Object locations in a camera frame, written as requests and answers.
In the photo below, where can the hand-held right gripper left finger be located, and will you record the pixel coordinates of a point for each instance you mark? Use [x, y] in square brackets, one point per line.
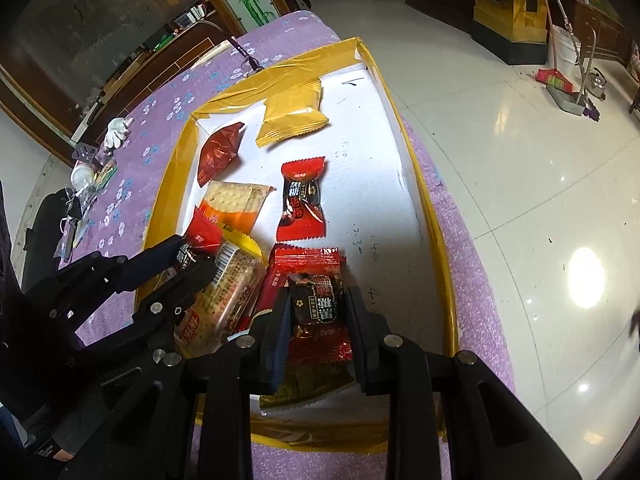
[272, 330]

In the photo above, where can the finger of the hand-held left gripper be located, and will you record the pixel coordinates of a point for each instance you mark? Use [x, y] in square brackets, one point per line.
[185, 282]
[150, 262]

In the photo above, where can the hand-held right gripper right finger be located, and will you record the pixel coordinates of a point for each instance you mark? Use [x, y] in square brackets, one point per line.
[360, 330]

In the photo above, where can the cracker pack with yellow ends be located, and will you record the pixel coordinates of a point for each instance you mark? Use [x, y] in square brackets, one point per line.
[225, 290]

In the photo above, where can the red black candy packet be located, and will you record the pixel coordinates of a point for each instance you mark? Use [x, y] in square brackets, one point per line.
[315, 270]
[300, 200]
[202, 232]

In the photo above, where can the maroon gold snack packet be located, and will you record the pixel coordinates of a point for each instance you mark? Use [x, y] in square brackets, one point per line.
[310, 380]

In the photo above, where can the yellow cardboard box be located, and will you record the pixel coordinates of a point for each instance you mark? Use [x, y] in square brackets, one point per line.
[165, 195]

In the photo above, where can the orange cracker packet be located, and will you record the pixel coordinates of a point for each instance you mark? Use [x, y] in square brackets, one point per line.
[235, 200]

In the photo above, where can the round yellow green snack packet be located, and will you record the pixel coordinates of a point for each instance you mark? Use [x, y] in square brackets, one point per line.
[105, 171]

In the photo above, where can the black chair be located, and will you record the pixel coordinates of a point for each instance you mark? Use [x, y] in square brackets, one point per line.
[42, 220]

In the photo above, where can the purple floral tablecloth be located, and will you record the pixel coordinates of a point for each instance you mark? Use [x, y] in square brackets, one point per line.
[460, 270]

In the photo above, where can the dark perforated phone stand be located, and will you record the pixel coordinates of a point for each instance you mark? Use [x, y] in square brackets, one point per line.
[86, 154]

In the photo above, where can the dark red snack packet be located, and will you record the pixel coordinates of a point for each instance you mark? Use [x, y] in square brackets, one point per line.
[217, 152]

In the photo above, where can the white work gloves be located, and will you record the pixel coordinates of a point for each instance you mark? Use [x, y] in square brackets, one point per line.
[118, 132]

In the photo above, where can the wooden counter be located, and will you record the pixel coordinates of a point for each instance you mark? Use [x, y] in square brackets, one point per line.
[150, 65]

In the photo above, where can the cream flat box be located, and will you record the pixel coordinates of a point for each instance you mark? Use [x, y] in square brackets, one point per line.
[210, 55]

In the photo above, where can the grey dustpan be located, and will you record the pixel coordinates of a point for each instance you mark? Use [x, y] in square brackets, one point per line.
[567, 102]

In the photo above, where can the colourful broom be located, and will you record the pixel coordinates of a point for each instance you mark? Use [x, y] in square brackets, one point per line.
[555, 81]

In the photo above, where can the metal kettle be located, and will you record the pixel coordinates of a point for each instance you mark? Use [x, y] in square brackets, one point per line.
[597, 85]

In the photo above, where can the gold trimmed black pillar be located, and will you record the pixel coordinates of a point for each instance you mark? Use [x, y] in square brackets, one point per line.
[510, 20]

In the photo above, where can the white bucket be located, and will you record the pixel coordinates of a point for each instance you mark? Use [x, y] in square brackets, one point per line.
[562, 50]

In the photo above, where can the wooden shelf cabinet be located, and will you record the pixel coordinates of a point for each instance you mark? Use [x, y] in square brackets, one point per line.
[600, 5]

